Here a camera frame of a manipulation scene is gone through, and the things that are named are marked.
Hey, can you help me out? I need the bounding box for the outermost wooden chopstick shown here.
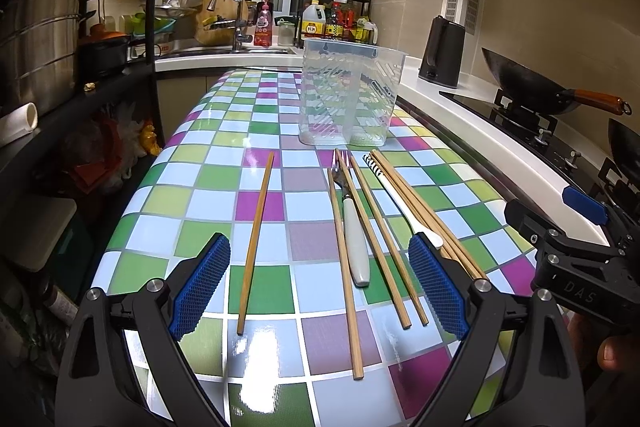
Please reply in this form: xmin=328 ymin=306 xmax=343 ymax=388
xmin=374 ymin=148 xmax=487 ymax=281

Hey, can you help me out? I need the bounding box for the long wooden chopstick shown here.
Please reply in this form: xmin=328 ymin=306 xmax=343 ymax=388
xmin=326 ymin=168 xmax=364 ymax=381

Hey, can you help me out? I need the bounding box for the lone wooden chopstick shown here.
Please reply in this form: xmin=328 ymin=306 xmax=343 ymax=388
xmin=236 ymin=153 xmax=274 ymax=336

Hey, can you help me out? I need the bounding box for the clear plastic utensil holder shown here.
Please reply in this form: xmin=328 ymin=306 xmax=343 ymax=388
xmin=298 ymin=39 xmax=406 ymax=148

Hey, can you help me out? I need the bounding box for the person's right hand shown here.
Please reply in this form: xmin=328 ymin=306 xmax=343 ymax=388
xmin=567 ymin=314 xmax=639 ymax=375

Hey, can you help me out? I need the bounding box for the black gas stove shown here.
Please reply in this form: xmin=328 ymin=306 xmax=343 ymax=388
xmin=442 ymin=89 xmax=639 ymax=216

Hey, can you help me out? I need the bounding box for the black electric kettle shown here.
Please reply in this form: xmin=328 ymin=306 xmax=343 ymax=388
xmin=419 ymin=15 xmax=465 ymax=88

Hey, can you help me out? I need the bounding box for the checkered colourful tablecloth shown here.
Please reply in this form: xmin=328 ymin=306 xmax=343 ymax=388
xmin=89 ymin=68 xmax=539 ymax=427

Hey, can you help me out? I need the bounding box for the white paper roll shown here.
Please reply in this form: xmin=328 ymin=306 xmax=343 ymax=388
xmin=0 ymin=102 xmax=38 ymax=146

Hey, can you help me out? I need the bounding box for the orange lidded black pot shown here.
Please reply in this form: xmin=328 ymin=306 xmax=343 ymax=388
xmin=75 ymin=24 xmax=131 ymax=76

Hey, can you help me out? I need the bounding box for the yellow oil bottle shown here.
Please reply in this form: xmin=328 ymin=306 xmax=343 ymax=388
xmin=300 ymin=0 xmax=326 ymax=40

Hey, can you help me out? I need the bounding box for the black shelving unit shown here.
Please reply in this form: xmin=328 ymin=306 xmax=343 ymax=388
xmin=1 ymin=0 xmax=155 ymax=192

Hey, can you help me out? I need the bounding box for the large steel stockpot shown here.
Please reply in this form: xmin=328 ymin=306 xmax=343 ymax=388
xmin=1 ymin=0 xmax=80 ymax=114

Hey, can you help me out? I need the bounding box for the chrome sink faucet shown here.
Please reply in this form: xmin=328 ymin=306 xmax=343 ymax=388
xmin=203 ymin=0 xmax=253 ymax=52

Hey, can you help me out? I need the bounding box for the red dish soap bottle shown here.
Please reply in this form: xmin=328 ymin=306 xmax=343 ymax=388
xmin=254 ymin=0 xmax=272 ymax=48

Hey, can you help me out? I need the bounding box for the black wok wooden handle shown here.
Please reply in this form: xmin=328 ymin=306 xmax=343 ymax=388
xmin=482 ymin=48 xmax=632 ymax=116

